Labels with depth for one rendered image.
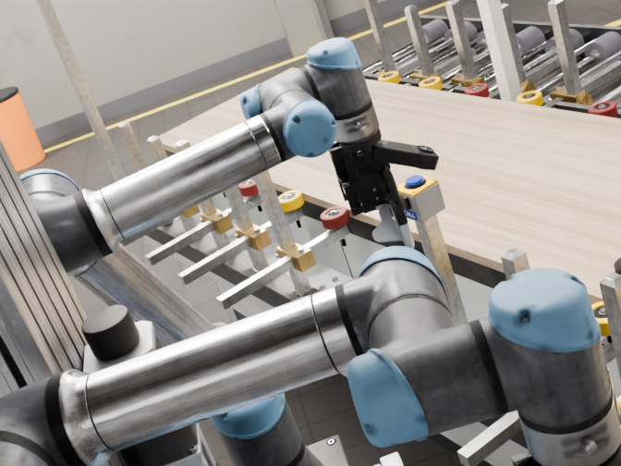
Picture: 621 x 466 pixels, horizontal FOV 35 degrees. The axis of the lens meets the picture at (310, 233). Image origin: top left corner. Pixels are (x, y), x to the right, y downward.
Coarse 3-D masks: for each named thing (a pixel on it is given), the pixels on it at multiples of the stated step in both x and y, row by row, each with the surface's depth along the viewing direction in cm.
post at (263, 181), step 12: (264, 180) 270; (264, 192) 271; (264, 204) 275; (276, 204) 274; (276, 216) 275; (276, 228) 277; (288, 228) 278; (288, 240) 279; (300, 276) 284; (300, 288) 285
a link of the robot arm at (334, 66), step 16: (320, 48) 149; (336, 48) 147; (352, 48) 149; (320, 64) 148; (336, 64) 148; (352, 64) 149; (320, 80) 148; (336, 80) 148; (352, 80) 149; (320, 96) 148; (336, 96) 149; (352, 96) 150; (368, 96) 152; (336, 112) 151; (352, 112) 151
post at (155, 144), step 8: (152, 136) 333; (152, 144) 332; (160, 144) 333; (152, 152) 335; (160, 152) 334; (160, 160) 334; (184, 216) 344; (192, 216) 346; (184, 224) 346; (192, 224) 346
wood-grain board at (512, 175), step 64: (192, 128) 395; (384, 128) 329; (448, 128) 311; (512, 128) 296; (576, 128) 282; (320, 192) 299; (448, 192) 271; (512, 192) 259; (576, 192) 248; (576, 256) 222
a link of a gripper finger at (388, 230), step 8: (384, 208) 158; (384, 216) 157; (392, 216) 157; (384, 224) 157; (392, 224) 157; (376, 232) 157; (384, 232) 157; (392, 232) 157; (400, 232) 157; (408, 232) 156; (376, 240) 157; (384, 240) 157; (392, 240) 157; (408, 240) 157
